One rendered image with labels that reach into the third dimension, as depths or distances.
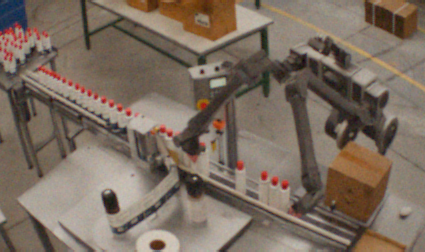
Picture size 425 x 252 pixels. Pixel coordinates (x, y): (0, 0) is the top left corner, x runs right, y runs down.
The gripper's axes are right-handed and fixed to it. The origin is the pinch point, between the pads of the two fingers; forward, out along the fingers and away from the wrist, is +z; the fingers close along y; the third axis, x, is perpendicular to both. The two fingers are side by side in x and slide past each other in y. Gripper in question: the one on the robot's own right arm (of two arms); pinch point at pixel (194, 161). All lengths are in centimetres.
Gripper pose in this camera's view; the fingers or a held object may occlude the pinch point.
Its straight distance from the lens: 278.8
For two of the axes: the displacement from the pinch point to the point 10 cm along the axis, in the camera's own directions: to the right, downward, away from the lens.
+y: 7.8, 3.6, -5.1
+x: 6.2, -5.0, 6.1
